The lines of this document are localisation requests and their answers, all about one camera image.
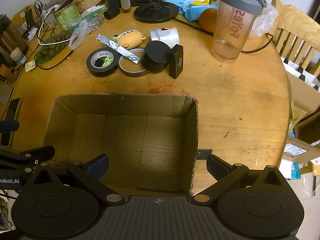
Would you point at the green can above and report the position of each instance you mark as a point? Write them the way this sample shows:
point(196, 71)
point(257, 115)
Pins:
point(66, 17)

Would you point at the brown paper bag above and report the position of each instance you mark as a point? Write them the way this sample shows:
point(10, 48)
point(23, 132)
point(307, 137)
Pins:
point(87, 0)

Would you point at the black kettle base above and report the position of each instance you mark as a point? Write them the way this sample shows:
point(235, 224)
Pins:
point(155, 13)

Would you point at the clear shaker bottle grey lid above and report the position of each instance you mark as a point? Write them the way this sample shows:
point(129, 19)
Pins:
point(230, 35)

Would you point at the open cardboard carton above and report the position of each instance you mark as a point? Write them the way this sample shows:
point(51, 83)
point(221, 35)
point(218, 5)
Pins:
point(300, 92)

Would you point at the white charger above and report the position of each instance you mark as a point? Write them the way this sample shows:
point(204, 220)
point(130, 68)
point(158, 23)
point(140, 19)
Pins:
point(50, 11)

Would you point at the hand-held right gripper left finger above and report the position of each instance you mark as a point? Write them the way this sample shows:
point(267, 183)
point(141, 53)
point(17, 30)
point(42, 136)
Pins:
point(98, 166)

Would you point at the black tape roll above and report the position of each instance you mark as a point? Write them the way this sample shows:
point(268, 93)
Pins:
point(95, 68)

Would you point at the small paper packet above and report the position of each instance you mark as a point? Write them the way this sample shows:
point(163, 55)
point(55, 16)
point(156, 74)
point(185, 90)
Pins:
point(30, 65)

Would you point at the cardboard box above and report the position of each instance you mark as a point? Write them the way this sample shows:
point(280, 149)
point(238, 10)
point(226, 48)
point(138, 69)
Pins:
point(125, 135)

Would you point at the dark thermos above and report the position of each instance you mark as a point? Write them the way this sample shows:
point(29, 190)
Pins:
point(10, 37)

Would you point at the translucent plastic container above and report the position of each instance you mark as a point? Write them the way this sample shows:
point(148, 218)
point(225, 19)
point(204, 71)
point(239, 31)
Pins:
point(3, 92)

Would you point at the small black box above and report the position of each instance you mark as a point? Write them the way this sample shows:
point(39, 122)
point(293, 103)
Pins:
point(176, 62)

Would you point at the marble patterned strip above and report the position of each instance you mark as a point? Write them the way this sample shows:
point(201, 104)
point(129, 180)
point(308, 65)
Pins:
point(117, 48)

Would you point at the plastic bag of seeds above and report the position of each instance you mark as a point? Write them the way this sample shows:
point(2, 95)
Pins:
point(87, 25)

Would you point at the black cylinder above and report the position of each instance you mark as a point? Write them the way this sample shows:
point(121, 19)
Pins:
point(155, 57)

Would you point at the short black tube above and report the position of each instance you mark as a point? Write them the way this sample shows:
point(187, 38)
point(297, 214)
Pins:
point(111, 12)

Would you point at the bag of green fruits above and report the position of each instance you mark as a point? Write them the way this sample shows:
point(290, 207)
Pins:
point(52, 47)

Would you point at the white plastic bag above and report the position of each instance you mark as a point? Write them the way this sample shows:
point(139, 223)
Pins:
point(265, 20)

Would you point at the tan bear shaped case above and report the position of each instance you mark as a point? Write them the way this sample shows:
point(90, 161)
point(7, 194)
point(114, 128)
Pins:
point(130, 38)

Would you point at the white pill bottle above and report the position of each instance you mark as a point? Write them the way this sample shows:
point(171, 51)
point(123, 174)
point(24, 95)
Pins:
point(18, 57)

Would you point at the orange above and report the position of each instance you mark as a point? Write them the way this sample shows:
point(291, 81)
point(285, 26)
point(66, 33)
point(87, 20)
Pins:
point(207, 21)

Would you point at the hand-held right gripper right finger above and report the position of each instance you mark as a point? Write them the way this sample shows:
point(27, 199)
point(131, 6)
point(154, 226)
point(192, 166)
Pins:
point(217, 167)

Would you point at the clear tape roll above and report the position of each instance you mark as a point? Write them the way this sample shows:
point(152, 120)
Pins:
point(166, 36)

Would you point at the wooden chair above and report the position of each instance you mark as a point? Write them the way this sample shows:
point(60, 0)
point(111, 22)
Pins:
point(295, 37)

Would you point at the smartphone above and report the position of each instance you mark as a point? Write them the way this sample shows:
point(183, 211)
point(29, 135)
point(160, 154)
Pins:
point(11, 120)

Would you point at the dark open carton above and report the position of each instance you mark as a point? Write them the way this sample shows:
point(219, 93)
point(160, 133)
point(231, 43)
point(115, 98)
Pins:
point(310, 127)

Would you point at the green patterned tube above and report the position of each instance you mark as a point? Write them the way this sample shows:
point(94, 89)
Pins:
point(114, 39)

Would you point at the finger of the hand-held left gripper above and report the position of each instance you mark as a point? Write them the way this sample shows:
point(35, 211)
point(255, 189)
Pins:
point(8, 127)
point(37, 152)

